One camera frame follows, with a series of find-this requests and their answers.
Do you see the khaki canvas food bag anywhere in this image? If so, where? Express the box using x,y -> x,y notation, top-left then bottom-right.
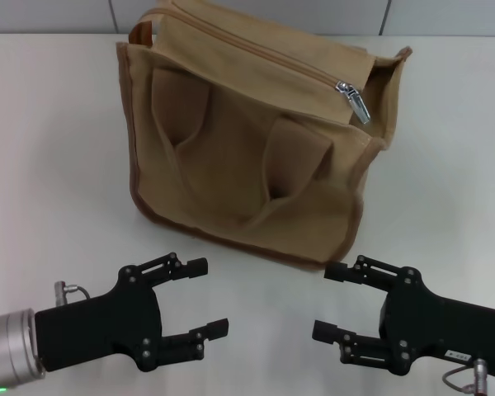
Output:
115,0 -> 414,274

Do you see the right gripper cable with connectors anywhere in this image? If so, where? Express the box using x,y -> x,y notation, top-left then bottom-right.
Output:
442,357 -> 492,396

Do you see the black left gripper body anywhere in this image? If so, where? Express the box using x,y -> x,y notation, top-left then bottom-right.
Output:
33,265 -> 167,373

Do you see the silver metal zipper pull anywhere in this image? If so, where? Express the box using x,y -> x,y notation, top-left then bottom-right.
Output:
334,79 -> 372,125

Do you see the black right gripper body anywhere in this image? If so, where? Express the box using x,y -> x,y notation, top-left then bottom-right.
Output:
379,266 -> 495,378

